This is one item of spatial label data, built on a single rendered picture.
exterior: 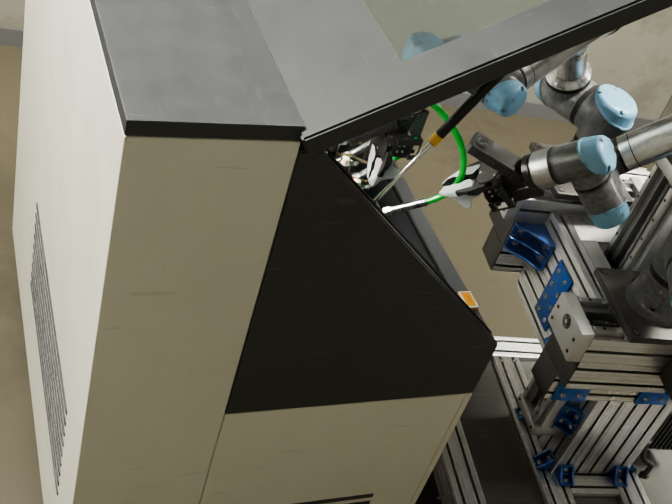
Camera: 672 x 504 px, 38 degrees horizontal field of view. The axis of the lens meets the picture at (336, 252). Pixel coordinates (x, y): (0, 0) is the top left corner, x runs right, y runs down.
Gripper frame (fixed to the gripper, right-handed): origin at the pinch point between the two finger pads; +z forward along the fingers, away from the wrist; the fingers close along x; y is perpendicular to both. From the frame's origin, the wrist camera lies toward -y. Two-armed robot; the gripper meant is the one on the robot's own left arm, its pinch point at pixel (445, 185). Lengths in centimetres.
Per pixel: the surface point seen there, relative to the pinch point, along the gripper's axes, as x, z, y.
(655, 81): 277, 58, 167
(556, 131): 239, 99, 155
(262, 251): -43, 8, -27
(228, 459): -54, 48, 17
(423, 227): 13.3, 22.0, 20.1
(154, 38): -29, 11, -64
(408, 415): -29, 23, 38
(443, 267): 1.8, 14.9, 23.8
